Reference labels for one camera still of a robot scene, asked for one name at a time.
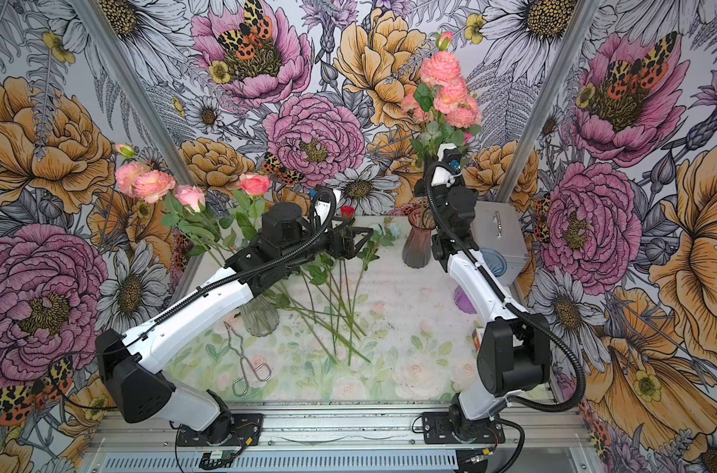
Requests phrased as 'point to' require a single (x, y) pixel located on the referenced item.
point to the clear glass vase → (260, 314)
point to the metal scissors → (262, 371)
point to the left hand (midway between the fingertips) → (358, 234)
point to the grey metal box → (498, 226)
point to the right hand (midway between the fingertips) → (424, 157)
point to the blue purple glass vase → (463, 302)
